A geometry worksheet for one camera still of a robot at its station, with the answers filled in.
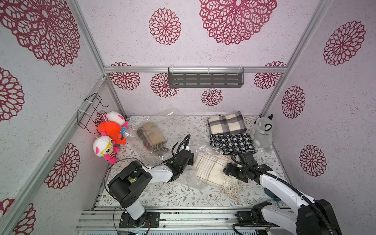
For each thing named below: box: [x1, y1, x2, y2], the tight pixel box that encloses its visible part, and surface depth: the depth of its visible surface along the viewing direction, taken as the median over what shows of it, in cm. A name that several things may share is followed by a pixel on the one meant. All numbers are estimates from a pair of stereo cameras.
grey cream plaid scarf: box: [207, 111, 247, 135], surface depth 110 cm
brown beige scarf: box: [136, 121, 169, 153], surface depth 103 cm
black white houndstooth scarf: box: [209, 133, 257, 155], surface depth 99 cm
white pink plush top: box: [103, 111, 130, 131], surface depth 96 cm
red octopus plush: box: [97, 120, 127, 146], surface depth 91 cm
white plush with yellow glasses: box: [93, 131, 120, 164], surface depth 82 cm
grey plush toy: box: [250, 114, 274, 151], surface depth 96 cm
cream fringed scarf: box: [195, 151, 243, 203], surface depth 85 cm
